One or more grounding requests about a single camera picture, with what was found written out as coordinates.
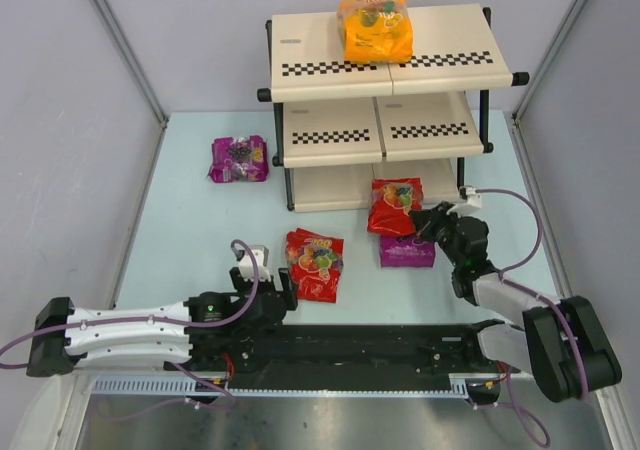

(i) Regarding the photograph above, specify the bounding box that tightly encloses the red fruit gummy bag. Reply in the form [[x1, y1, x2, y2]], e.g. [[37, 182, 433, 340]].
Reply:
[[285, 228, 344, 304], [367, 178, 424, 237]]

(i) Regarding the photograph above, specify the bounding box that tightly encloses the purple grape gummy bag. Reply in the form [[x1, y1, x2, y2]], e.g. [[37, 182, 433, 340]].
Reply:
[[379, 236, 436, 268], [208, 135, 269, 184]]

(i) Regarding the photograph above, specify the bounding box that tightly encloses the orange mango gummy bag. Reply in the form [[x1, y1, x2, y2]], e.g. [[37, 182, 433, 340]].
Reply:
[[336, 0, 414, 64]]

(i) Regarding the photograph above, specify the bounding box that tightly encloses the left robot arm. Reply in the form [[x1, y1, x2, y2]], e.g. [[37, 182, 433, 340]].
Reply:
[[26, 267, 298, 378]]

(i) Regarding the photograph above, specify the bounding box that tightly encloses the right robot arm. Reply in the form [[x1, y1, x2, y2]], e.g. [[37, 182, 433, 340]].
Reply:
[[409, 202, 622, 402]]

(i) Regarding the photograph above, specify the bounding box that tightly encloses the beige three-tier shelf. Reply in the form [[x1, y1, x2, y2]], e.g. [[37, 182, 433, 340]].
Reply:
[[257, 4, 530, 212]]

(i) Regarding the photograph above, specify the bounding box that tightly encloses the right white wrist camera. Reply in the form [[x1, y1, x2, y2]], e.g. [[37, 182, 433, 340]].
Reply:
[[446, 185, 483, 217]]

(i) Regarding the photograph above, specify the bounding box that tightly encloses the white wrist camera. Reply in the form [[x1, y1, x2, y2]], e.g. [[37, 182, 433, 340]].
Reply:
[[446, 185, 483, 217], [234, 245, 271, 281]]

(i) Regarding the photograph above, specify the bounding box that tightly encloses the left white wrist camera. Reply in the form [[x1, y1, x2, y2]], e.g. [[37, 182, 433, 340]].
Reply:
[[234, 245, 271, 281]]

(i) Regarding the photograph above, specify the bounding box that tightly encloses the grey cable duct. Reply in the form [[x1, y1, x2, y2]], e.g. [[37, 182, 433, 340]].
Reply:
[[91, 373, 502, 398]]

